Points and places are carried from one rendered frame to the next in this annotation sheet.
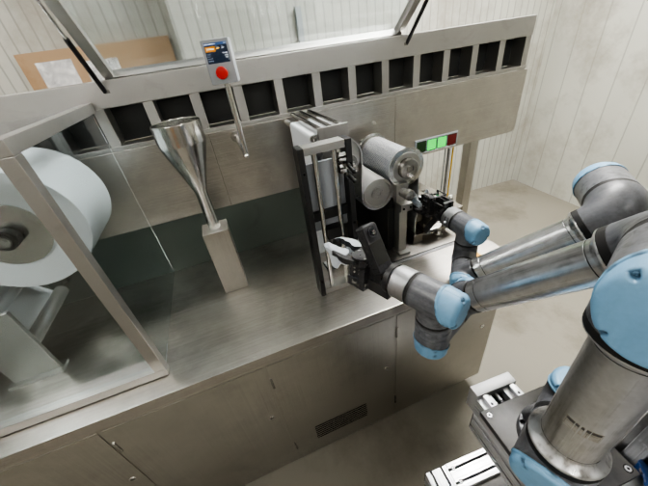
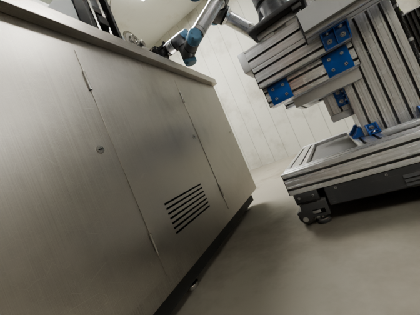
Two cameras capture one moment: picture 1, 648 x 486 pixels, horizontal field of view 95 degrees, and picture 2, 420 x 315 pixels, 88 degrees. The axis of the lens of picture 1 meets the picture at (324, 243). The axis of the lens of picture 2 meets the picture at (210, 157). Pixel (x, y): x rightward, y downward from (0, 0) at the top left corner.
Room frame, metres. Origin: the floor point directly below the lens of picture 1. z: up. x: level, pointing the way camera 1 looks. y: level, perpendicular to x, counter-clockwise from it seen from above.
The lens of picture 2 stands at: (0.04, 0.53, 0.38)
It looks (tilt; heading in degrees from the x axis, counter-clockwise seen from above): 1 degrees up; 312
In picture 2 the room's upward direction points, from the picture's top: 23 degrees counter-clockwise
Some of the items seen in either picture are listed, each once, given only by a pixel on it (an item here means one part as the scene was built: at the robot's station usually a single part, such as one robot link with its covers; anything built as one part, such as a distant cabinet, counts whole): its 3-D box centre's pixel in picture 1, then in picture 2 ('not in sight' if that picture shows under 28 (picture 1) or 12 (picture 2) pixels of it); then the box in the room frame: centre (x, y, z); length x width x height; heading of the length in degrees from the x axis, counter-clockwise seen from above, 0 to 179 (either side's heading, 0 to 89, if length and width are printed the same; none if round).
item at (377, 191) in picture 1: (363, 182); not in sight; (1.14, -0.19, 1.17); 0.26 x 0.12 x 0.12; 16
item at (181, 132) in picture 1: (178, 132); not in sight; (0.96, 0.38, 1.50); 0.14 x 0.14 x 0.06
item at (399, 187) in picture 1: (402, 220); not in sight; (1.00, -0.32, 1.05); 0.06 x 0.05 x 0.31; 16
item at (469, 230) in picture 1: (469, 229); (181, 40); (0.80, -0.48, 1.11); 0.11 x 0.08 x 0.09; 16
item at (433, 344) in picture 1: (436, 328); not in sight; (0.43, -0.22, 1.11); 0.11 x 0.08 x 0.11; 128
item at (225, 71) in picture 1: (220, 62); not in sight; (0.93, 0.20, 1.66); 0.07 x 0.07 x 0.10; 3
